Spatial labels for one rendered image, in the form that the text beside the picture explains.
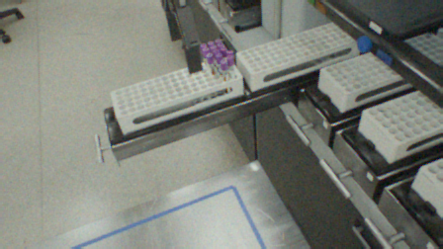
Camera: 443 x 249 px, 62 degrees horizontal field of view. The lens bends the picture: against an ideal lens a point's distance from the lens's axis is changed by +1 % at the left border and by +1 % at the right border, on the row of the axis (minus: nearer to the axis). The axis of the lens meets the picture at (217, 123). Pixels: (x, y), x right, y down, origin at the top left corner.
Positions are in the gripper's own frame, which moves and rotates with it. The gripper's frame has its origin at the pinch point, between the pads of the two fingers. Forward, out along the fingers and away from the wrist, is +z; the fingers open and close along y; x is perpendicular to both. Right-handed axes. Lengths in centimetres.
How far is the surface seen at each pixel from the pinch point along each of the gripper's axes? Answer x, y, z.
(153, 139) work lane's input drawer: -12.8, 7.1, 15.8
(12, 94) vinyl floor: -89, -150, 95
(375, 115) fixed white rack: 29.7, 27.0, 9.2
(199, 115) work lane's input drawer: -1.0, 6.0, 14.1
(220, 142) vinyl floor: 17, -53, 95
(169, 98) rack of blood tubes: -6.4, 3.7, 8.4
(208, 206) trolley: -7.2, 30.7, 12.4
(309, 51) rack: 28.7, 3.5, 8.3
